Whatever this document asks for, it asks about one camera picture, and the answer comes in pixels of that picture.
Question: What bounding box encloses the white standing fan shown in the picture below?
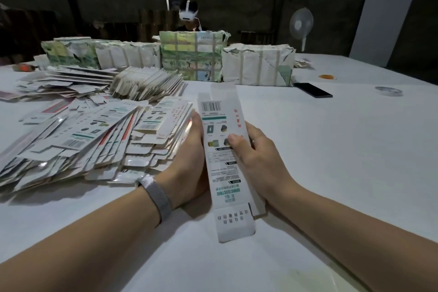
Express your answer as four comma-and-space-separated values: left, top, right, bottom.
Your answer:
289, 7, 315, 53

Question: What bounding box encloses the grey band wristwatch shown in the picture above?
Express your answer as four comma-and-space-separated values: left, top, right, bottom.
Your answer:
136, 173, 174, 226

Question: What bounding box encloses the white strapped wrapped bundle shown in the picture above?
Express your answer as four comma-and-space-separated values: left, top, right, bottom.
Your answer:
222, 42, 297, 87

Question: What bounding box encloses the person's left forearm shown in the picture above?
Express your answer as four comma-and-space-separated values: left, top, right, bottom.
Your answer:
0, 187, 162, 292

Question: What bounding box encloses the person's right hand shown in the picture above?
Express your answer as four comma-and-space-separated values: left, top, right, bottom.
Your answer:
227, 122, 302, 209

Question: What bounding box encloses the fanned stack of white cartons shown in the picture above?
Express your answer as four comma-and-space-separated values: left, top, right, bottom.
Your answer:
109, 66, 187, 102

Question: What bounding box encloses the row of white wrapped bundles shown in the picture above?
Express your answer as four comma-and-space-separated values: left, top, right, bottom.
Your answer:
40, 36, 162, 71

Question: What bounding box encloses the white head-mounted camera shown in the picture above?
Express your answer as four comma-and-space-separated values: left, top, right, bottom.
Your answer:
166, 0, 199, 21

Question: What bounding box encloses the person's right forearm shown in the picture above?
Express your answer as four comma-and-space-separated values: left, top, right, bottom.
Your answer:
274, 186, 438, 292

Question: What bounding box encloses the black smartphone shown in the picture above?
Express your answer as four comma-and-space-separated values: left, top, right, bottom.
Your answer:
293, 82, 334, 99

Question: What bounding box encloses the white tape roll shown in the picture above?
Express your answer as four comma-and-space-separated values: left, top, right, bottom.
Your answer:
375, 86, 403, 97

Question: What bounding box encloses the pile of cartons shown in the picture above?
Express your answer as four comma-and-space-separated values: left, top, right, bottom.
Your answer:
0, 66, 194, 197

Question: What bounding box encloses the person's left hand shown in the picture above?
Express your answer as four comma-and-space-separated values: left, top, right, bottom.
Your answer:
156, 112, 209, 210

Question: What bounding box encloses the dark wooden chair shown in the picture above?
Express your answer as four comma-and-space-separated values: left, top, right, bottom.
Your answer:
238, 30, 276, 46

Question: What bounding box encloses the white board panel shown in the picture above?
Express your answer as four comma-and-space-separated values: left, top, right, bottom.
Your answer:
349, 0, 422, 68

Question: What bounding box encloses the green printed wrapped bundle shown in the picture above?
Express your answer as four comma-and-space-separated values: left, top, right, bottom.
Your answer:
159, 30, 231, 83

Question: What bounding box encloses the toothbrush carton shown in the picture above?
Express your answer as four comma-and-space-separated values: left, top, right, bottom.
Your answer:
198, 82, 267, 243

